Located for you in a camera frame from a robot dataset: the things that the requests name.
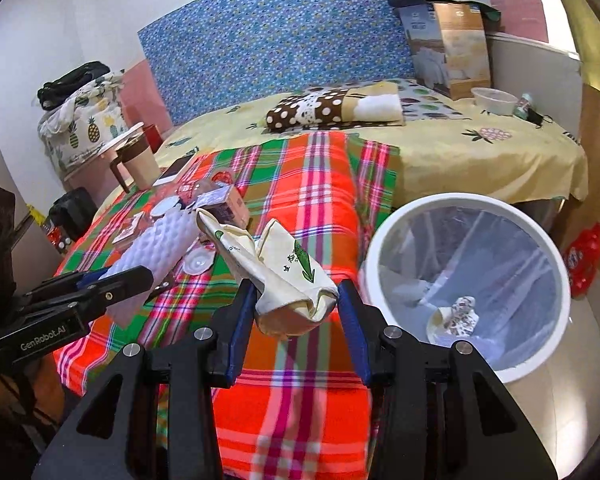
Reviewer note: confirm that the white ribbed foam sheet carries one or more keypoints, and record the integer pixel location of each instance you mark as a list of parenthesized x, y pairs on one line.
[(165, 240)]

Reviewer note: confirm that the cream paper bag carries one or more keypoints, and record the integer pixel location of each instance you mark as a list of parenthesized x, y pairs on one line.
[(280, 270)]

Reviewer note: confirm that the white round trash bin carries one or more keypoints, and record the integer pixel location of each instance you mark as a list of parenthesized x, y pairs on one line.
[(460, 201)]

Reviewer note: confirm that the blue floral headboard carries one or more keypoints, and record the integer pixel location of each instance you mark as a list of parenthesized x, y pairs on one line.
[(280, 35)]

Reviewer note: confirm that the yellow curtain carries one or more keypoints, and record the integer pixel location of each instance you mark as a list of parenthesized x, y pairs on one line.
[(590, 35)]

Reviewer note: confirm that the yellow pineapple print bedsheet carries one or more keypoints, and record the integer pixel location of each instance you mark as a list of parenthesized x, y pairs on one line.
[(480, 160)]

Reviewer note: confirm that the small black clip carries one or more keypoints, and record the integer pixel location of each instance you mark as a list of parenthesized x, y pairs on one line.
[(539, 117)]

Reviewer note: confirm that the white bed end board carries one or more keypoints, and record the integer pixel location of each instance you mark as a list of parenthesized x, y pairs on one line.
[(530, 70)]

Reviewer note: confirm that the red box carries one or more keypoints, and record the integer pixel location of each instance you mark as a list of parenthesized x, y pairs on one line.
[(152, 137)]

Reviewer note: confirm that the small green white bottle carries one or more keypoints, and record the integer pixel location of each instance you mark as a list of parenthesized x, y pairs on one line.
[(522, 107)]

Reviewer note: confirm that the clear plastic bin liner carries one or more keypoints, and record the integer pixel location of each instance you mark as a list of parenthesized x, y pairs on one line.
[(480, 260)]

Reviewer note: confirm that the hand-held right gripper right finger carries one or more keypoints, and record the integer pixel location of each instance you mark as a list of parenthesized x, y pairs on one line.
[(355, 332)]

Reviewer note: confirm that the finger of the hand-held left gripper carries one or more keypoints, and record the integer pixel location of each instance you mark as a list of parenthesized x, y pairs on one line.
[(125, 285), (60, 285)]

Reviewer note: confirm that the crushed red label plastic bottle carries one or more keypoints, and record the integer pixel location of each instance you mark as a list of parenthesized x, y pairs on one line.
[(190, 190)]

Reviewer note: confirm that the white plastic cup lid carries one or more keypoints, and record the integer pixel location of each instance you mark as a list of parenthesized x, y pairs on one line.
[(200, 261)]

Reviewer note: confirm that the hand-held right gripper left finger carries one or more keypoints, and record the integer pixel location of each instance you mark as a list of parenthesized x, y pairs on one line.
[(240, 332)]

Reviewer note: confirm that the pink storage box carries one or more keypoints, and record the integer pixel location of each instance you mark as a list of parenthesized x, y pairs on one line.
[(87, 180)]

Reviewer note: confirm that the brown polka dot pillow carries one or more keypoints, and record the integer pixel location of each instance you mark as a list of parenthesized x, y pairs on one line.
[(300, 110)]

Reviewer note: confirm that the white plastic bowl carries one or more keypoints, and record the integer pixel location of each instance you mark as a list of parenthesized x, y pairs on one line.
[(495, 102)]

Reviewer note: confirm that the small pink white card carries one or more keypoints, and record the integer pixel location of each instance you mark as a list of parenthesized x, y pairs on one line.
[(129, 228)]

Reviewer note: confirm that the plaid cloth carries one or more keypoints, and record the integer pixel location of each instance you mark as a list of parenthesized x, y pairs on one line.
[(300, 190)]

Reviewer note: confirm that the quilt packaging bag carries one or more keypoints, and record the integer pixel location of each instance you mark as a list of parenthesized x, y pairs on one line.
[(455, 45)]

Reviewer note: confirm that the black floor bag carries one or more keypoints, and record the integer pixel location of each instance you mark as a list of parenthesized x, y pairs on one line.
[(72, 210)]

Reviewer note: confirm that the red plastic bag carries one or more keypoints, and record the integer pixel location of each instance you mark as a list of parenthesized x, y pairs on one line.
[(582, 260)]

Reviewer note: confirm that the pineapple print quilt bundle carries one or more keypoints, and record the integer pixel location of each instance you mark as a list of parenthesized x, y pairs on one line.
[(90, 130)]

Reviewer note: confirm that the pink milk carton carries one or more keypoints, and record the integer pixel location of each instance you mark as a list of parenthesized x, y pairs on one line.
[(230, 205)]

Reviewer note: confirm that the crumpled patterned paper cup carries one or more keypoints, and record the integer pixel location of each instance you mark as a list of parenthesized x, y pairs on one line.
[(455, 317)]

